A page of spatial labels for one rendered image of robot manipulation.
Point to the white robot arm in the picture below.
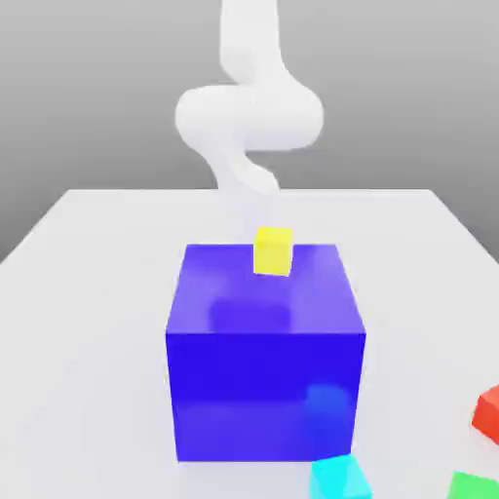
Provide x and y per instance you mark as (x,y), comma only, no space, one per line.
(249,117)

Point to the small red cube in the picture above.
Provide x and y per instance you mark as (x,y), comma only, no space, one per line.
(488,417)

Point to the large blue box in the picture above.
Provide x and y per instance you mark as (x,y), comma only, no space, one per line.
(265,374)

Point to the small yellow cube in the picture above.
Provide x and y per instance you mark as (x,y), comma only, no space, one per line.
(273,253)

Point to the small green cube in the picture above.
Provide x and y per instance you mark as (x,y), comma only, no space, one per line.
(473,487)

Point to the small cyan cube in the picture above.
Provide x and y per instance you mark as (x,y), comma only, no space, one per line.
(338,478)

